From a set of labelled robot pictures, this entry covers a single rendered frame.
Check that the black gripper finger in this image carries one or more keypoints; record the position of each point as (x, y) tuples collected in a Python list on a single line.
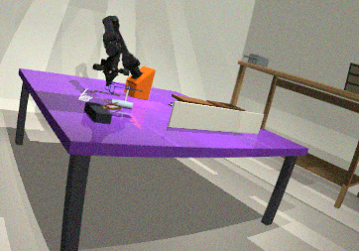
[(107, 77), (112, 76)]

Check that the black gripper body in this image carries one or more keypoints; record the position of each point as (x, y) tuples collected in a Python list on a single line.
[(113, 64)]

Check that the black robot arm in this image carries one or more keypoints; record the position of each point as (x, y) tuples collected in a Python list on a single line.
[(115, 45)]

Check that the orange-framed glasses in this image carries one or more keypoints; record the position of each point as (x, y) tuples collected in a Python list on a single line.
[(108, 106)]

